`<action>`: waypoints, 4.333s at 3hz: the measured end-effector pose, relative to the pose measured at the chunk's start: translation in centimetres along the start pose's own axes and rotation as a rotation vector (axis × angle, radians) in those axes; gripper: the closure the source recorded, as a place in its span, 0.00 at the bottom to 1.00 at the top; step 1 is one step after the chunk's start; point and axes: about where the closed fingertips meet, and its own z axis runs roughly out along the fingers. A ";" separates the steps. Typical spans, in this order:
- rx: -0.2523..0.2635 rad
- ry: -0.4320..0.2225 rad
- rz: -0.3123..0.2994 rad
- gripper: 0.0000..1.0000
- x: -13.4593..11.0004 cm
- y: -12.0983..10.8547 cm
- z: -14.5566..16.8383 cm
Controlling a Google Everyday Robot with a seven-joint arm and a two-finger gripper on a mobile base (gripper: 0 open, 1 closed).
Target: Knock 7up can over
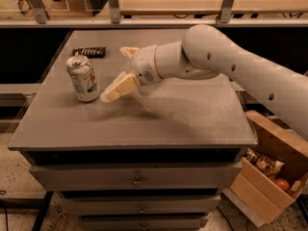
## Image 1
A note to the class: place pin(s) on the grey drawer cabinet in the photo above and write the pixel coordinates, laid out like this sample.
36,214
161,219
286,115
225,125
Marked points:
184,139

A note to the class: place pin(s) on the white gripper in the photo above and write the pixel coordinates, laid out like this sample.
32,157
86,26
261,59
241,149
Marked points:
144,64

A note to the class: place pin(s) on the open cardboard box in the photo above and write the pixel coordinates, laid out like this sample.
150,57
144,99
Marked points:
252,191

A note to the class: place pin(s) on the middle metal railing post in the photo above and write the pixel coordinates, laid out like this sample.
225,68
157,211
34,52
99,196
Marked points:
115,15

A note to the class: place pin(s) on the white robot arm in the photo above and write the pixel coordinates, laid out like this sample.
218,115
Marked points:
204,53

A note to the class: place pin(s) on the right metal railing post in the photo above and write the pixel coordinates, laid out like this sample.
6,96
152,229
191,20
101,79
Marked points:
225,11

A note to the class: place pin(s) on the colourful bottle behind glass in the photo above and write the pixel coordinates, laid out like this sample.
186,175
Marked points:
26,8

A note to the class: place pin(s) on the left metal railing post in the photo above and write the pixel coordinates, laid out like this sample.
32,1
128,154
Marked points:
40,14

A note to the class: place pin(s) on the red apple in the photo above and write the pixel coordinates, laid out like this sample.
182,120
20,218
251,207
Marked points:
282,184

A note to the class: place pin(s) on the dark snack bar wrapper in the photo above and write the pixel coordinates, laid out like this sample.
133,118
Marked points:
90,52

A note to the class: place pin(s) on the top drawer round knob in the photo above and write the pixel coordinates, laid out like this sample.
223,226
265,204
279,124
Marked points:
137,182

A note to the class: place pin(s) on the crumpled snack bag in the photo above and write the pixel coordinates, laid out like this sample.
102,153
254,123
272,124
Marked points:
267,165

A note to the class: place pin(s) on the metal railing post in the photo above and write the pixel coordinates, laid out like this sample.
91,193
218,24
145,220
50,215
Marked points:
115,15
40,14
225,11

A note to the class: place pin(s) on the white green 7up can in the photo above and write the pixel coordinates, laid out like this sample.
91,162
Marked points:
82,78

